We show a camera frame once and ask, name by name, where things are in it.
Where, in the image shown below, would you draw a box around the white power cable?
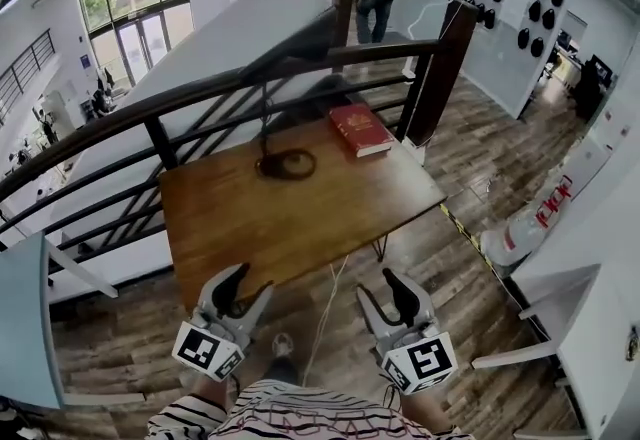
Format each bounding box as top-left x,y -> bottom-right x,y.
301,255 -> 352,382

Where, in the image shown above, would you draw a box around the white desk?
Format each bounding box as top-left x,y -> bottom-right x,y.
470,261 -> 640,437

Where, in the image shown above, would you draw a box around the person's right forearm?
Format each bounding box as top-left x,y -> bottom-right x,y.
398,388 -> 455,433

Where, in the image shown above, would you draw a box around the glass entrance doors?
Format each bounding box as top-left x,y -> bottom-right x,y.
76,0 -> 195,87

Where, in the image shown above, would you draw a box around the light blue board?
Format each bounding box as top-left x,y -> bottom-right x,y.
0,231 -> 67,410

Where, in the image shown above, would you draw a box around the yellow black floor tape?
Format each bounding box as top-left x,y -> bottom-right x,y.
438,201 -> 507,280

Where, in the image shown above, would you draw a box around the dark wooden stair railing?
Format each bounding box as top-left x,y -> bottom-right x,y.
0,38 -> 454,274

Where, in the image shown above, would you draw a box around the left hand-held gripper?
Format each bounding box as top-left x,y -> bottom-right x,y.
172,262 -> 276,382

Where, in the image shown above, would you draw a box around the wooden table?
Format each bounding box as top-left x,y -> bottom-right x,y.
158,113 -> 448,315

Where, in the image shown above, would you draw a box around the white wall cable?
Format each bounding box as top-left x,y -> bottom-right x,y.
406,0 -> 460,43

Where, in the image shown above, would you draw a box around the black metal balcony railing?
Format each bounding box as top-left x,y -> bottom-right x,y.
0,27 -> 55,122

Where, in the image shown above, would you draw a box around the person's white shoe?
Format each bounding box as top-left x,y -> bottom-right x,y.
271,332 -> 296,360

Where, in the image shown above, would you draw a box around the black hairpin table leg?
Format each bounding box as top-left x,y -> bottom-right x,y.
371,232 -> 392,263

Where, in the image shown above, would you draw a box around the person's striped shirt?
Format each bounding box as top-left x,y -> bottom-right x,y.
144,377 -> 476,440

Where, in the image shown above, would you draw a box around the black desk lamp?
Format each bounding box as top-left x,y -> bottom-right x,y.
238,45 -> 319,182

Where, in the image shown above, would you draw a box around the person's left forearm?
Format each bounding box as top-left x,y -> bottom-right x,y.
191,371 -> 237,412

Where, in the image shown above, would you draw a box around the white paper sheet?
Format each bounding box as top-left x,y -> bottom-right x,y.
501,0 -> 532,28

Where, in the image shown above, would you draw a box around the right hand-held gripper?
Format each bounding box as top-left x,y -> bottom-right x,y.
355,267 -> 460,397

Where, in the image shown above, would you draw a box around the dark wooden newel post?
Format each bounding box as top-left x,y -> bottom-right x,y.
332,0 -> 358,49
408,0 -> 480,148

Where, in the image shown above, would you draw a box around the black office chair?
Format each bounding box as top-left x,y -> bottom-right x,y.
573,54 -> 617,122

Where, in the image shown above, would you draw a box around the person's leg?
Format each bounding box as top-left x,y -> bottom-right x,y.
263,354 -> 302,387

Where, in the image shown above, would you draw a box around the red hardcover book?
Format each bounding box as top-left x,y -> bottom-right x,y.
328,102 -> 397,160

